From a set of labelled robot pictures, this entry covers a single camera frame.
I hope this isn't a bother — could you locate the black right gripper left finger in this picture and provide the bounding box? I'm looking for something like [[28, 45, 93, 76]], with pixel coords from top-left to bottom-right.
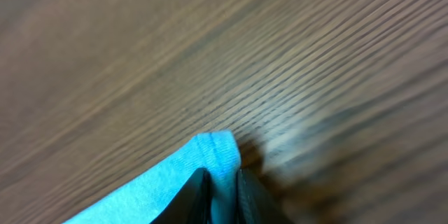
[[151, 168, 211, 224]]

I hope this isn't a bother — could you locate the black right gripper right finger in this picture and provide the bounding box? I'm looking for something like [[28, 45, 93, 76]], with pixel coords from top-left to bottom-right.
[[236, 169, 293, 224]]

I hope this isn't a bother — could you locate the light blue t-shirt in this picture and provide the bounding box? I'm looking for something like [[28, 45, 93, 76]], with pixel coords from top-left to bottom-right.
[[66, 130, 241, 223]]

